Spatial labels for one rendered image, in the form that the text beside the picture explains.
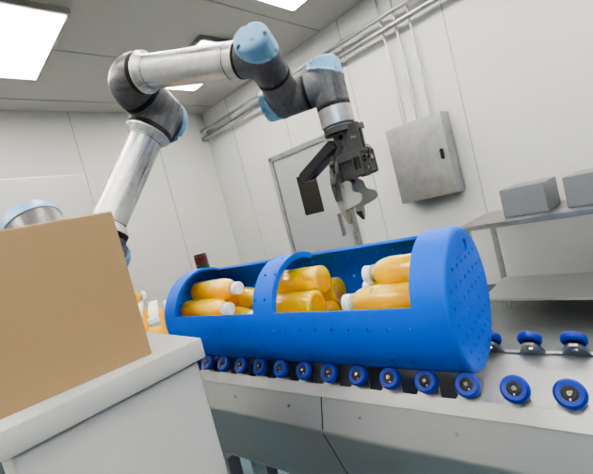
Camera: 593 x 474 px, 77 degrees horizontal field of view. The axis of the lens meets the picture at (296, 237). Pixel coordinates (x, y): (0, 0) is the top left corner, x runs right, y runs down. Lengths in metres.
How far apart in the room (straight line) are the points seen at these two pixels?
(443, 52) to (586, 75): 1.22
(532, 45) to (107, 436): 3.95
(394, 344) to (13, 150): 5.38
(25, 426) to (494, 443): 0.72
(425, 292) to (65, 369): 0.61
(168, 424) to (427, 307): 0.50
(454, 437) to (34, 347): 0.72
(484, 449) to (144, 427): 0.58
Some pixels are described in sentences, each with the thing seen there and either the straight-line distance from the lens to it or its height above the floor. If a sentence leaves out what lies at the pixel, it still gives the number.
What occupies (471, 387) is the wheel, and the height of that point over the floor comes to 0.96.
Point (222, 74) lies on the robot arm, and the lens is 0.85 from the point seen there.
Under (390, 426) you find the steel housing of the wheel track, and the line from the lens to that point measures 0.86.
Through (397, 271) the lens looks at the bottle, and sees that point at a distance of 0.81.
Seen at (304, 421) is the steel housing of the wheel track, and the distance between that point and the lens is 0.99.
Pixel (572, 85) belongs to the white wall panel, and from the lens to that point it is 3.98.
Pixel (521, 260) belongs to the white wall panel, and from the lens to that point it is 4.18.
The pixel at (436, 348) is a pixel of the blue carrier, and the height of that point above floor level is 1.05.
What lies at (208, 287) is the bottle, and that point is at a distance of 1.22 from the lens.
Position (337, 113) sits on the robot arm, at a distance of 0.84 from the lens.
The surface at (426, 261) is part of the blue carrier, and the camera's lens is 0.71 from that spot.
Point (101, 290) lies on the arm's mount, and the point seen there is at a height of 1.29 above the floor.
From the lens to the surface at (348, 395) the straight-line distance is 0.89.
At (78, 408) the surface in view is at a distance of 0.70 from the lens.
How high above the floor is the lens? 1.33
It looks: 3 degrees down
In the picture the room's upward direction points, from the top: 14 degrees counter-clockwise
